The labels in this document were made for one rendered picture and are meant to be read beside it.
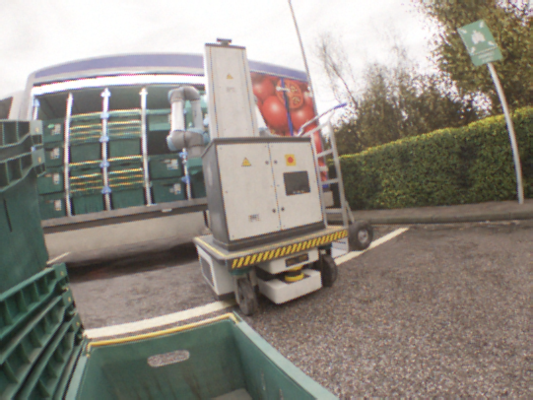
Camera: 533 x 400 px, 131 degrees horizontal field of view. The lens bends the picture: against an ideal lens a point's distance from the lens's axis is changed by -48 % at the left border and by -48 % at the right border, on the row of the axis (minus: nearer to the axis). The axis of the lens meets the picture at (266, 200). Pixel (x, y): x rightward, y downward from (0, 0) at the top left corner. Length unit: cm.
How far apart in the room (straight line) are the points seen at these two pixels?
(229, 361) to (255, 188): 76
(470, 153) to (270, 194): 272
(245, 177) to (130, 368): 89
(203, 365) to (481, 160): 325
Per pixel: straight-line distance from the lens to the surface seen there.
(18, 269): 50
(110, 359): 65
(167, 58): 302
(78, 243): 249
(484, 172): 327
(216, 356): 65
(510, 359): 84
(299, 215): 120
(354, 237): 186
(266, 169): 113
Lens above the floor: 53
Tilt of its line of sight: level
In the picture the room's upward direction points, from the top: 8 degrees counter-clockwise
